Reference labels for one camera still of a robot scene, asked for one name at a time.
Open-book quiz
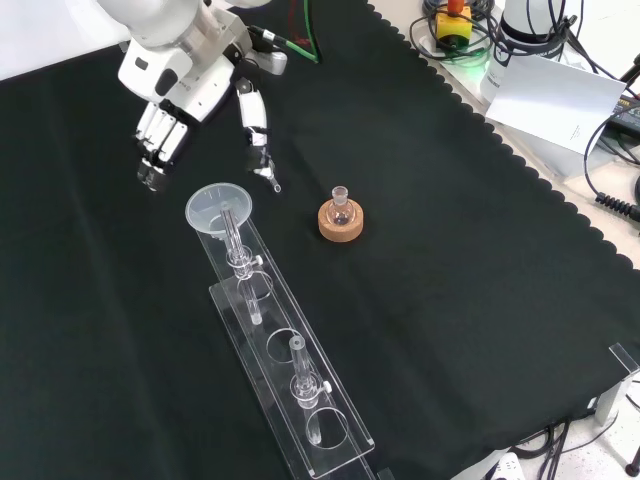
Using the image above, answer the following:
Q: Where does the glass weighing funnel with powder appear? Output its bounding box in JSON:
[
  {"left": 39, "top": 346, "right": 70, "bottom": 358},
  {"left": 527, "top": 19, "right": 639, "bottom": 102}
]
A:
[{"left": 253, "top": 167, "right": 283, "bottom": 194}]

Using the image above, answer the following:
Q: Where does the black power adapter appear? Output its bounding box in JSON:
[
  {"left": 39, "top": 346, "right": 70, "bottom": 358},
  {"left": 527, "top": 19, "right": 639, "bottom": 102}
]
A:
[{"left": 607, "top": 92, "right": 640, "bottom": 132}]

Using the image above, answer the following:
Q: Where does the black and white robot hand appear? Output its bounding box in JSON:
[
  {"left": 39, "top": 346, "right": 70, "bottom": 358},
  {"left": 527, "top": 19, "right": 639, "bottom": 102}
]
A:
[{"left": 118, "top": 40, "right": 277, "bottom": 195}]

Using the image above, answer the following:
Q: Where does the white power strip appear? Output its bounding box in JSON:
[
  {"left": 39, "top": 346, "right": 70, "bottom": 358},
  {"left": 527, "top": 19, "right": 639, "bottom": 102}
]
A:
[{"left": 479, "top": 452, "right": 526, "bottom": 480}]

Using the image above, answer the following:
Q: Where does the black cable with ribbed sleeve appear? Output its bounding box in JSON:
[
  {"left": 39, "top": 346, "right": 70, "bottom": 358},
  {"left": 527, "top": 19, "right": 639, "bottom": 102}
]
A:
[{"left": 583, "top": 118, "right": 640, "bottom": 224}]

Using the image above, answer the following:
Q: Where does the clear acrylic funnel stand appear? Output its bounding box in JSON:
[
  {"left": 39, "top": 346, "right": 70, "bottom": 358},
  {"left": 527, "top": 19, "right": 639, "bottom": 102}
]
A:
[{"left": 197, "top": 202, "right": 376, "bottom": 480}]

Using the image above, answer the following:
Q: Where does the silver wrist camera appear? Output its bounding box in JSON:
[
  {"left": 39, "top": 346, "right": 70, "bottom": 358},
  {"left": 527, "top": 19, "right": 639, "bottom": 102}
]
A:
[{"left": 244, "top": 49, "right": 289, "bottom": 77}]

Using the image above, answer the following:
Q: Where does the cork ring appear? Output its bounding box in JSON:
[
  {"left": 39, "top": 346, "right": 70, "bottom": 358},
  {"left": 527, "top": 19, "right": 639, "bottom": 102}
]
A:
[{"left": 317, "top": 197, "right": 365, "bottom": 244}]

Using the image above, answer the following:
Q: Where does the red cable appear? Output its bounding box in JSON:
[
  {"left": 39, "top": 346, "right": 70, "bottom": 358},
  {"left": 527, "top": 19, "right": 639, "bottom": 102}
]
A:
[{"left": 289, "top": 0, "right": 309, "bottom": 47}]

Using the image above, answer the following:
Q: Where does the yellow stop button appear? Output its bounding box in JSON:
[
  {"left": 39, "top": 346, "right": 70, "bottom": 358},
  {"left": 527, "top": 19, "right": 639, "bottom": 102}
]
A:
[{"left": 433, "top": 0, "right": 474, "bottom": 51}]

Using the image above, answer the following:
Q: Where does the green cable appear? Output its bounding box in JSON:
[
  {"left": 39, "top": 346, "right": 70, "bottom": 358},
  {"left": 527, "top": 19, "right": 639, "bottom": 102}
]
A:
[{"left": 279, "top": 0, "right": 322, "bottom": 65}]

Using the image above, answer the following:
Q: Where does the black bench cloth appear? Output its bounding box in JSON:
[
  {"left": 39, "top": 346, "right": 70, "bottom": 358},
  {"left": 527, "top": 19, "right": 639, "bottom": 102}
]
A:
[{"left": 0, "top": 0, "right": 640, "bottom": 480}]

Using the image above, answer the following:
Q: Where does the clear plastic funnel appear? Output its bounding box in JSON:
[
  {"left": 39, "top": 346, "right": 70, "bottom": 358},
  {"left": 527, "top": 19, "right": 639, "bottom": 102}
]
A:
[{"left": 184, "top": 183, "right": 254, "bottom": 241}]

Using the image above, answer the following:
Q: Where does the round-bottom glass flask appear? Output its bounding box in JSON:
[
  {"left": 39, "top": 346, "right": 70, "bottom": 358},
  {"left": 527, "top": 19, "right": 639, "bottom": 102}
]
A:
[{"left": 327, "top": 185, "right": 357, "bottom": 226}]

